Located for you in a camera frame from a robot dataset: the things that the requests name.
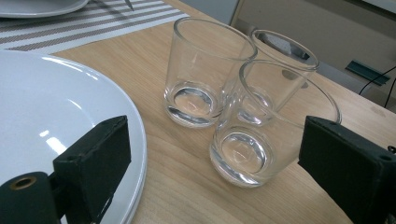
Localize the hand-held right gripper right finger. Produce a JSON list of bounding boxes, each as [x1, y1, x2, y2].
[[297, 115, 396, 224]]

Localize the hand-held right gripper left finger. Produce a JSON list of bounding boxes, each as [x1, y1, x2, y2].
[[49, 115, 133, 224]]

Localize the white plate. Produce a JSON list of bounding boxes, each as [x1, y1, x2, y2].
[[0, 0, 90, 19], [122, 174, 148, 224], [0, 49, 148, 224]]

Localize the clear drinking glass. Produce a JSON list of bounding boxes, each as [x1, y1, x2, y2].
[[248, 28, 320, 125], [208, 59, 343, 189], [163, 17, 259, 129]]

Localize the dark desk vent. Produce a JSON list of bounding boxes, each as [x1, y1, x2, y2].
[[345, 59, 390, 87]]

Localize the grey striped placemat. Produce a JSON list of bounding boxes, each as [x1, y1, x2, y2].
[[0, 0, 191, 55]]

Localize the black hanging cables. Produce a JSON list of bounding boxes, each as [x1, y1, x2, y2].
[[358, 64, 396, 110]]

